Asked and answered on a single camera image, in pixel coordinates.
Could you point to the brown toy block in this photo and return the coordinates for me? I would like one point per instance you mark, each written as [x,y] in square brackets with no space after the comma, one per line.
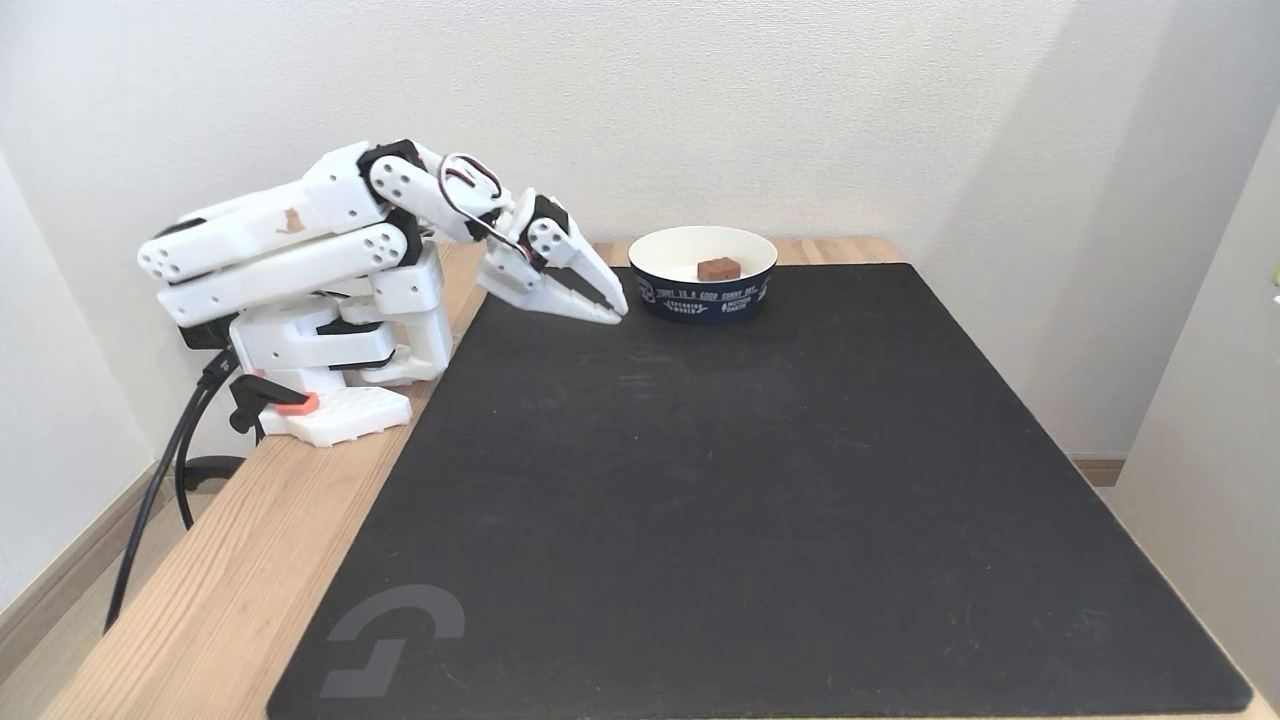
[717,268]

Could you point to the navy and white paper bowl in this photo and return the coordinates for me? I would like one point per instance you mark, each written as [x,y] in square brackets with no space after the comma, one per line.
[703,298]

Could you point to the black and orange clamp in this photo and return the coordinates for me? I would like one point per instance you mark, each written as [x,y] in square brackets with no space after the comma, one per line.
[262,393]

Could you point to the black desk mat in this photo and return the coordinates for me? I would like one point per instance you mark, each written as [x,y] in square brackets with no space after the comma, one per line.
[760,520]

